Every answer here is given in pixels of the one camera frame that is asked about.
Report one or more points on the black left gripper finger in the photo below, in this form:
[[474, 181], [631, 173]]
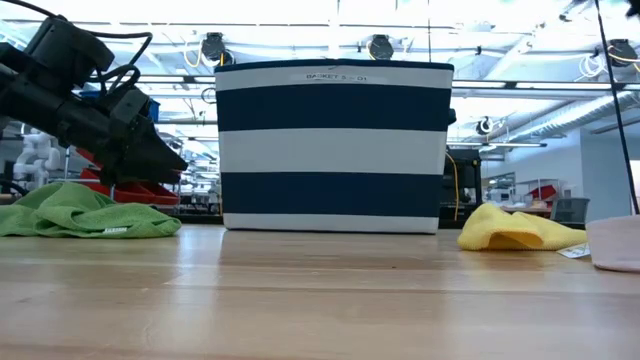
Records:
[[150, 155], [145, 178]]

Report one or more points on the green microfibre towel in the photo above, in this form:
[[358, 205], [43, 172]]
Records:
[[80, 212]]

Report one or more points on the yellow microfibre towel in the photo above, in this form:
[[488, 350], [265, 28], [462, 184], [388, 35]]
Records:
[[510, 227]]

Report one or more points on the pale pink towel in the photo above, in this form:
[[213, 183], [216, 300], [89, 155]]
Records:
[[617, 245]]

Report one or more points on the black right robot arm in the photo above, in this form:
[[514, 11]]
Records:
[[634, 7]]

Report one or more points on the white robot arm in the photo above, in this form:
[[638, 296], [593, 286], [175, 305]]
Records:
[[37, 155]]

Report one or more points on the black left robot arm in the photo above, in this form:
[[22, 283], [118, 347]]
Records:
[[65, 50]]

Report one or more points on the metal rack with red bins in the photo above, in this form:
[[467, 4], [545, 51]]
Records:
[[145, 192]]

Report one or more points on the blue storage bin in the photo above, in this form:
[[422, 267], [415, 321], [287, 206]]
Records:
[[154, 111]]

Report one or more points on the navy white striped fabric basket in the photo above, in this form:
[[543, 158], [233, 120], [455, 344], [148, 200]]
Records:
[[330, 150]]

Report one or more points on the black equipment cart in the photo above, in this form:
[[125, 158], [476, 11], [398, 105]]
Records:
[[467, 180]]

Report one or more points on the red box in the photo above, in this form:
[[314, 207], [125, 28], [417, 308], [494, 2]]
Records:
[[545, 192]]

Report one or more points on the grey office chair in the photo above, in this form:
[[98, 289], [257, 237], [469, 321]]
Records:
[[570, 210]]

